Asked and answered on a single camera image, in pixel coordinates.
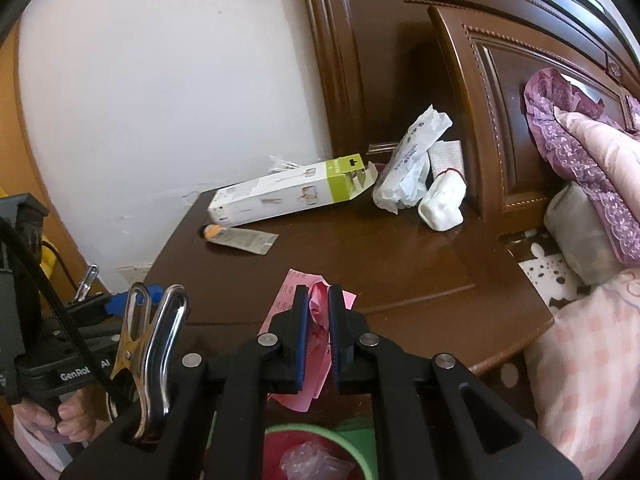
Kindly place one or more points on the orange-capped silver tube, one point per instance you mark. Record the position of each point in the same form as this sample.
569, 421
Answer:
245, 240

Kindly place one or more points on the dark wooden nightstand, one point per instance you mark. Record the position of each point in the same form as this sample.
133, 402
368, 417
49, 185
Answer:
425, 270

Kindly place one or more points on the pink paper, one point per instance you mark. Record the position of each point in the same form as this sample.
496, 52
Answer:
317, 355

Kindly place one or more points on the white printed plastic bag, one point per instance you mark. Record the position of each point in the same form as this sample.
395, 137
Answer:
405, 170

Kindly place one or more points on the small wooden headboard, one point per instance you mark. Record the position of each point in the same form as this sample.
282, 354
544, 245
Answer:
500, 135

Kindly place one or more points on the brown polka dot bedsheet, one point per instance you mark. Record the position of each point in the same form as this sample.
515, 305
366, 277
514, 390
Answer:
515, 385

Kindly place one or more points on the person's left hand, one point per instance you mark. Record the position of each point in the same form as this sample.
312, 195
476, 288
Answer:
70, 415

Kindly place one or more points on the red bin green rim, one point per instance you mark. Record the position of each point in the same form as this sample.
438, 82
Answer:
277, 452

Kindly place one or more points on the pink checkered blanket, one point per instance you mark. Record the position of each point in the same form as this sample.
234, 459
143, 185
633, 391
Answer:
590, 360

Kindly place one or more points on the pink pillow purple lace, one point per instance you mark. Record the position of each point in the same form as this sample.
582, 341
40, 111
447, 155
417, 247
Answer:
590, 150

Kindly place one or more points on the orange wooden door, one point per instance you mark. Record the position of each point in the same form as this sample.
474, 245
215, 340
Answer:
20, 160

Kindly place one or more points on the silver metal clip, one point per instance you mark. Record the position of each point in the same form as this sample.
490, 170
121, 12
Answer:
87, 282
160, 360

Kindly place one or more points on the grey pillow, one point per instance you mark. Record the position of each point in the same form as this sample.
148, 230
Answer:
575, 230

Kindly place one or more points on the large wooden headboard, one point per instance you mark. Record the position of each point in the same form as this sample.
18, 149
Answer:
360, 60

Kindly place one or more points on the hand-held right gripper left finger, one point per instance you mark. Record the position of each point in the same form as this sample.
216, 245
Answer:
300, 330

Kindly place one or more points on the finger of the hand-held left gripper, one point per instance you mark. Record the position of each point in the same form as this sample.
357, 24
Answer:
120, 302

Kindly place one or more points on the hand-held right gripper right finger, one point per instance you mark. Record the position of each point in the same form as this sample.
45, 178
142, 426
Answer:
336, 330

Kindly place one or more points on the white green cardboard box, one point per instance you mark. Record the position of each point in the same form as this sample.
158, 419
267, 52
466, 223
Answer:
270, 200

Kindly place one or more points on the yellow cloth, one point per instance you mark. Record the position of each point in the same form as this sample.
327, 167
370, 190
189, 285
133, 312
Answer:
47, 260

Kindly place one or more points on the black white patterned cloth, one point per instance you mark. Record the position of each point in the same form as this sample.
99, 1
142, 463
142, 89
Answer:
545, 270

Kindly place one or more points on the clear plastic bag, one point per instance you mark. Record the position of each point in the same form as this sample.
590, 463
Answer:
315, 462

